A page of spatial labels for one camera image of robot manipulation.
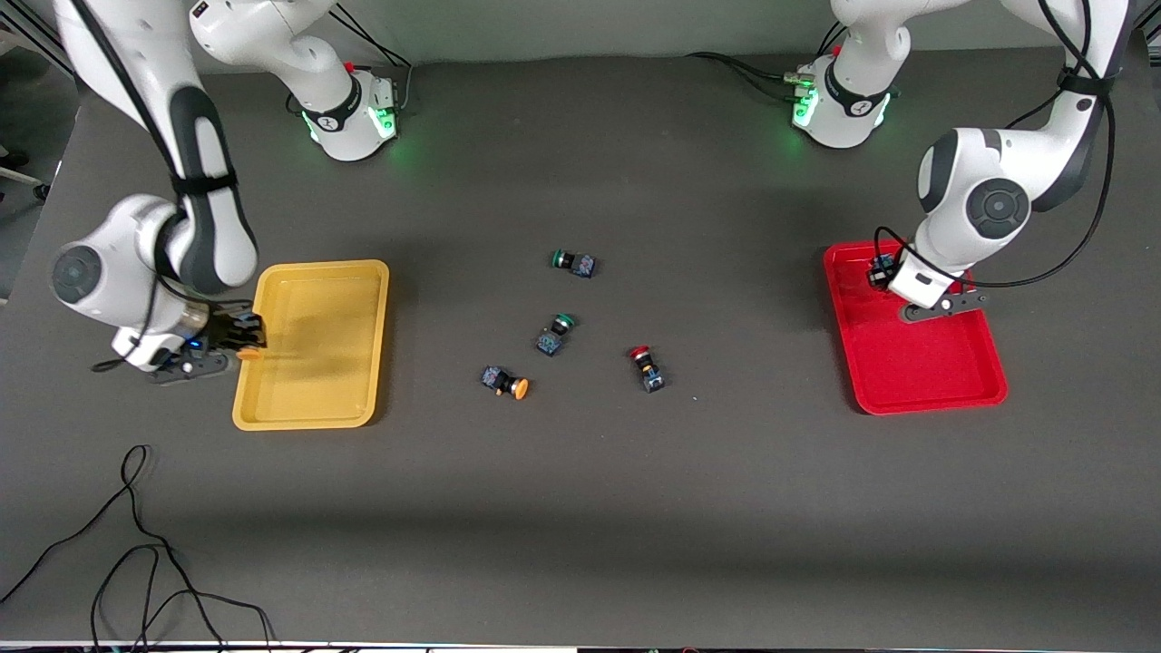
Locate yellow plastic tray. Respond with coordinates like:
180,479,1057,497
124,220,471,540
232,259,391,431

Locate red plastic tray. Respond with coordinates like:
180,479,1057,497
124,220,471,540
823,240,1010,415

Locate white stand leg with caster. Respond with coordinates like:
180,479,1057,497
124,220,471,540
0,150,51,202

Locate thin black loose cable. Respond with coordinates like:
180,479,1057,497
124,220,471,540
0,444,275,653

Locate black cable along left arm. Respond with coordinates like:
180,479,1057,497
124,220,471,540
873,0,1118,291

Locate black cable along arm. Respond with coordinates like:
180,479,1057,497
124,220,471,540
73,0,255,375
873,0,1118,291

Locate black cable along right arm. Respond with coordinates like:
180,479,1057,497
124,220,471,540
73,0,255,375

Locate black left arm base cables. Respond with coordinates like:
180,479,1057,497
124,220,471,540
687,52,813,99

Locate black arm base cables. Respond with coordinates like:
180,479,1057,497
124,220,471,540
687,52,813,99
331,0,416,114

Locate black right arm base cables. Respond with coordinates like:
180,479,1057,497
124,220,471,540
331,0,416,114

